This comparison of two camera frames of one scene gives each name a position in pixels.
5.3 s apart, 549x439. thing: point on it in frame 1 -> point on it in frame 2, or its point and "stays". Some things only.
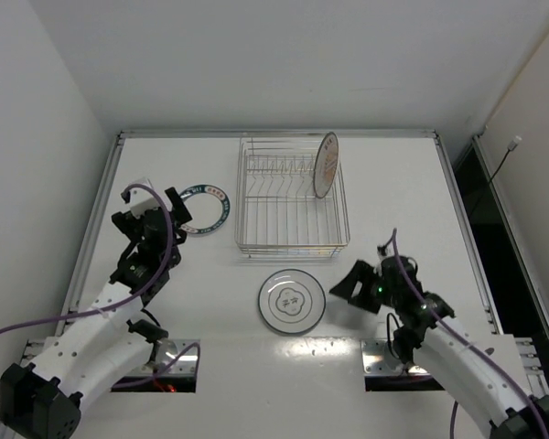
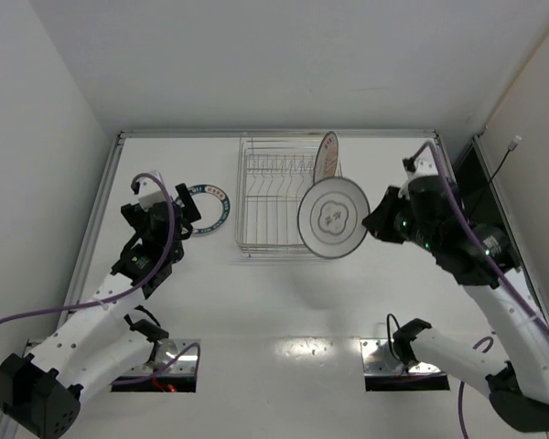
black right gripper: [373, 285] -> [389, 214]
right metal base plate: [373, 354] stays
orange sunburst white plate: [326, 165] stays
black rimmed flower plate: [292, 301] -> [330, 218]
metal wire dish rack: [277, 211] stays
